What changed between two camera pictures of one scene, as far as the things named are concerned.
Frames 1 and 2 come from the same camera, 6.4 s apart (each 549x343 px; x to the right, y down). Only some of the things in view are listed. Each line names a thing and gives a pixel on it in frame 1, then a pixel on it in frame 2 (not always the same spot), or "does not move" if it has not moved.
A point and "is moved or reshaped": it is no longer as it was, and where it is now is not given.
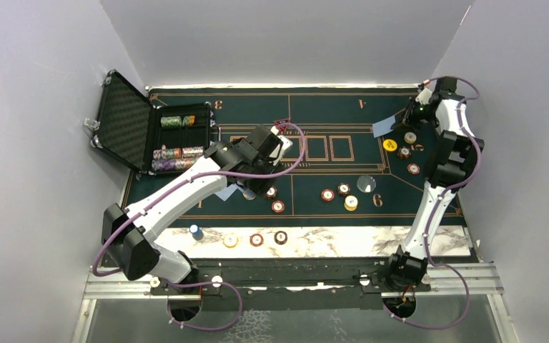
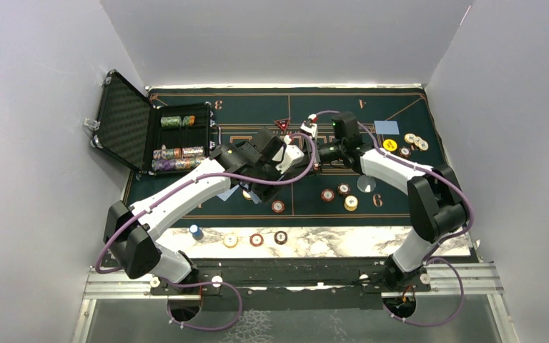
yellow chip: (410, 137) does not move
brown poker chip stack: (280, 237) does not move
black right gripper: (406, 121) -> (317, 166)
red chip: (256, 239) does not move
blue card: (384, 126) is moved or reshaped
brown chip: (343, 189) does not move
